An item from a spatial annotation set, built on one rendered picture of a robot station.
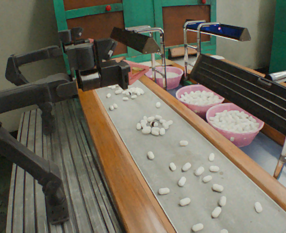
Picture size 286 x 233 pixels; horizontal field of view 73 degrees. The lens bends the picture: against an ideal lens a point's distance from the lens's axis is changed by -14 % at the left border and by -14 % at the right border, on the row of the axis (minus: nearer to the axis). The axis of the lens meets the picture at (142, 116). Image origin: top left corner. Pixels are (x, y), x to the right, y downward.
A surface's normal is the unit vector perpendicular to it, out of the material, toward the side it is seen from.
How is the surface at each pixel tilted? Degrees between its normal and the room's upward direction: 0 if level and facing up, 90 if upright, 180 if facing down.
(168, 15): 90
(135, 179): 0
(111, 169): 0
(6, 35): 90
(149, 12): 90
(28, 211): 0
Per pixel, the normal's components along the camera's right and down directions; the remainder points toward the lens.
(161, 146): -0.08, -0.87
